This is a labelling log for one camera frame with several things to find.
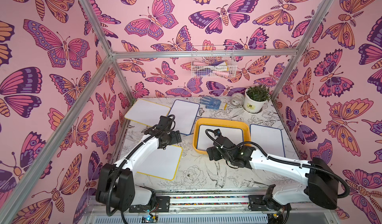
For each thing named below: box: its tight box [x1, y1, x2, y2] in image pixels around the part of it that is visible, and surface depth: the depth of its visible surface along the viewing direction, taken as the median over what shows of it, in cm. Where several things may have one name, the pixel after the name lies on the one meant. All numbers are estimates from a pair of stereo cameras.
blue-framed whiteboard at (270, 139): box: [249, 123, 286, 158], surface depth 100 cm
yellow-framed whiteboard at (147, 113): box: [124, 98, 172, 127], surface depth 117 cm
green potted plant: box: [246, 84, 271, 103], surface depth 102 cm
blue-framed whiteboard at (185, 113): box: [168, 99, 200, 135], surface depth 117 cm
